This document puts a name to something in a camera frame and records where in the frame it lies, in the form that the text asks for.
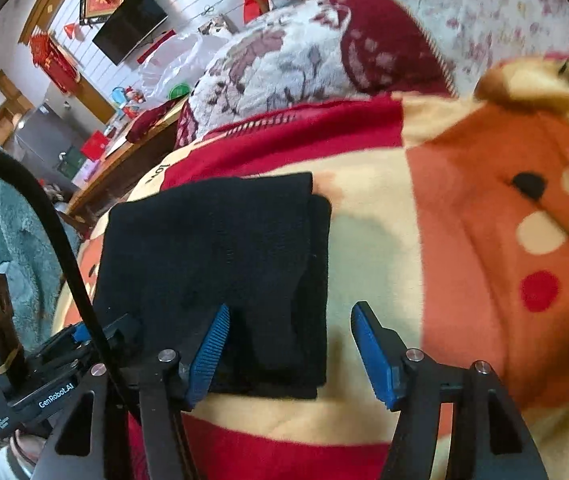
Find teal fleece jacket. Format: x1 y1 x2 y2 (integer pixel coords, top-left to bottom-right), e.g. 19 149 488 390
0 167 82 341

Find red knot wall decoration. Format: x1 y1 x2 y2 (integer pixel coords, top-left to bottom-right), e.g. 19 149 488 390
29 32 82 93

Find wooden table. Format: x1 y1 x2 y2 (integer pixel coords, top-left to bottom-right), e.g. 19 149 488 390
64 95 190 231

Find red cloth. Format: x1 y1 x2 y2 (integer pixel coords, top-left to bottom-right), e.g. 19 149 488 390
127 97 185 143

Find colourful toy figurines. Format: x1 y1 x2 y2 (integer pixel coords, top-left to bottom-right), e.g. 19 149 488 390
112 85 145 111

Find grey refrigerator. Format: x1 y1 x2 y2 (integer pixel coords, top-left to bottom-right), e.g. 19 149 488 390
14 102 85 171

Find red box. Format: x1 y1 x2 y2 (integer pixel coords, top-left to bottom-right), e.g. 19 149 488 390
80 130 108 161

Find white plastic bag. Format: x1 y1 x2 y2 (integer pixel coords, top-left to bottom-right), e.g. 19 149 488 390
137 32 235 106

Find black television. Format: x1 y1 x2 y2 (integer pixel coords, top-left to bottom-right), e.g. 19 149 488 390
92 0 169 66

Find green box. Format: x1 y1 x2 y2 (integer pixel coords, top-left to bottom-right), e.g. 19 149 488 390
54 146 88 178

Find pink floral bed sheet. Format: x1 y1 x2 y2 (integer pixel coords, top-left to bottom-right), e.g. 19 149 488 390
389 0 569 98

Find black pants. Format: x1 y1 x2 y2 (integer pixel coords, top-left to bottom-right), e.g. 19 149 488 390
92 172 333 401

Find black cable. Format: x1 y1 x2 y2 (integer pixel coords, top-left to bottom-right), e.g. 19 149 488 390
0 140 140 416

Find red white floral blanket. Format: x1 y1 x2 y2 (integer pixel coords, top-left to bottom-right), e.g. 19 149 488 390
174 0 458 151

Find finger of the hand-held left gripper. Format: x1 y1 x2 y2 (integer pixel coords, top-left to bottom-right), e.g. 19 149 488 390
39 312 142 366

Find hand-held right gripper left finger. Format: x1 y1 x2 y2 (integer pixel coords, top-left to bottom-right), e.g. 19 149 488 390
32 302 232 480

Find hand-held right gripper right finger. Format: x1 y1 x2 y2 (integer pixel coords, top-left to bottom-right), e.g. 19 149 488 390
351 301 550 480

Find printed red cream blanket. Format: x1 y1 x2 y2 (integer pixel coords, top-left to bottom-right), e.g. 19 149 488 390
62 57 569 480

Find red bag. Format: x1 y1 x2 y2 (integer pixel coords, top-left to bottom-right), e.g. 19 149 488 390
242 0 271 23

